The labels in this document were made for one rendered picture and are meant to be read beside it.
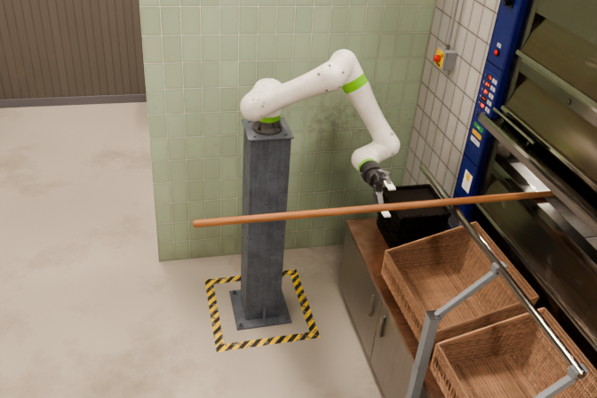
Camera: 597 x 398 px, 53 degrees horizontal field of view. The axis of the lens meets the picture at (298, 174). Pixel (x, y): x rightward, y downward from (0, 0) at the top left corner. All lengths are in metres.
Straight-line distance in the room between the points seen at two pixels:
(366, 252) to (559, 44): 1.38
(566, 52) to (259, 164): 1.43
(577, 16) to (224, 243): 2.48
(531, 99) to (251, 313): 1.90
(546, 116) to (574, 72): 0.25
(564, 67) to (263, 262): 1.78
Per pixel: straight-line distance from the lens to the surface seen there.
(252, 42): 3.29
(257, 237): 3.17
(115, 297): 3.78
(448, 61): 3.28
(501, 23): 2.89
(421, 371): 2.57
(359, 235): 3.29
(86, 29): 5.81
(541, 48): 2.68
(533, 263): 2.77
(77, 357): 3.50
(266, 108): 2.63
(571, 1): 2.56
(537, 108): 2.70
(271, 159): 2.91
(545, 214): 2.70
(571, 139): 2.53
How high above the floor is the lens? 2.55
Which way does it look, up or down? 32 degrees down
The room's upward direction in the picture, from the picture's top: 4 degrees clockwise
